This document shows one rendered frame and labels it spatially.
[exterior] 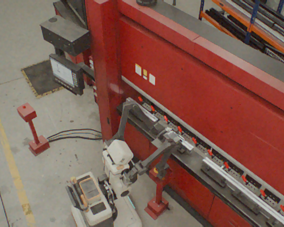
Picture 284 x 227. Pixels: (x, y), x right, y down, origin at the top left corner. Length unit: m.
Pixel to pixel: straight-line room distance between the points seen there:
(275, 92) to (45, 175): 3.26
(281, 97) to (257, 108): 0.26
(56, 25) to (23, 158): 2.11
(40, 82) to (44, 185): 2.05
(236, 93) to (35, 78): 4.12
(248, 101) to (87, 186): 1.76
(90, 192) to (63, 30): 1.65
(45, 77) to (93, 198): 3.18
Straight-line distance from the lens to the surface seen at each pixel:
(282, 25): 4.88
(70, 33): 3.56
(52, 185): 4.67
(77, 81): 3.72
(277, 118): 2.67
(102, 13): 3.34
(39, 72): 6.26
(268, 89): 2.55
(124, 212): 4.04
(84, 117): 5.33
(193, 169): 3.66
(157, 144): 3.66
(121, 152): 3.11
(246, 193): 3.51
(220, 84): 2.83
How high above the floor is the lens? 3.88
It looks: 47 degrees down
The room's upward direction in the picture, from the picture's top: straight up
